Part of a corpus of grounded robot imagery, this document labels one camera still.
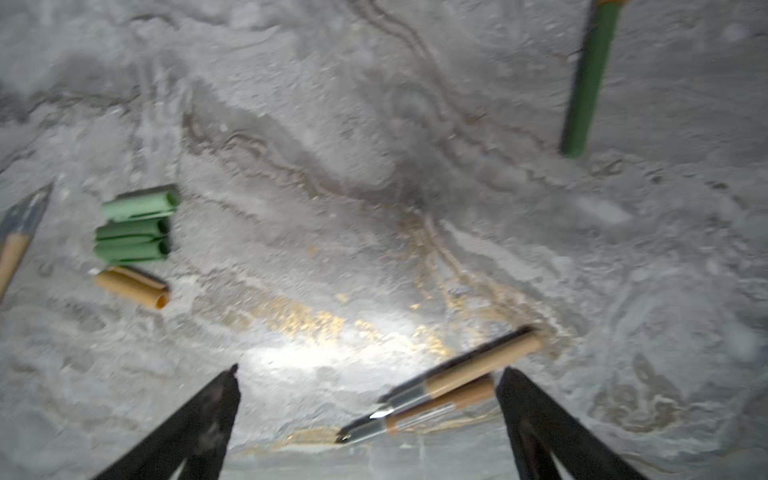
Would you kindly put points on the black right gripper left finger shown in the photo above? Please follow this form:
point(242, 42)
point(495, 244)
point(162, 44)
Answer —
point(191, 443)

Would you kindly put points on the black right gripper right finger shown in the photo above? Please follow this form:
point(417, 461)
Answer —
point(543, 435)

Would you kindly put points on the tan pen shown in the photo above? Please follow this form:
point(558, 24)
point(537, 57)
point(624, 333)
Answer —
point(462, 370)
point(475, 392)

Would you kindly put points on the green capped pen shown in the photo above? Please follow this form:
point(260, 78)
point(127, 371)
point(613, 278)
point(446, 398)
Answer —
point(602, 23)

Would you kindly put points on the green pen cap lower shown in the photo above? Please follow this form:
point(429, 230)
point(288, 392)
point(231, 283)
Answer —
point(121, 252)

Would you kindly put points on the green pen cap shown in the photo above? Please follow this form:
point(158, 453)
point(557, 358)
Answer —
point(140, 205)
point(153, 228)
point(121, 252)

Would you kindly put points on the green pen cap upper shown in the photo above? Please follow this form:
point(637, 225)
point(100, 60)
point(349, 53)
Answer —
point(153, 228)

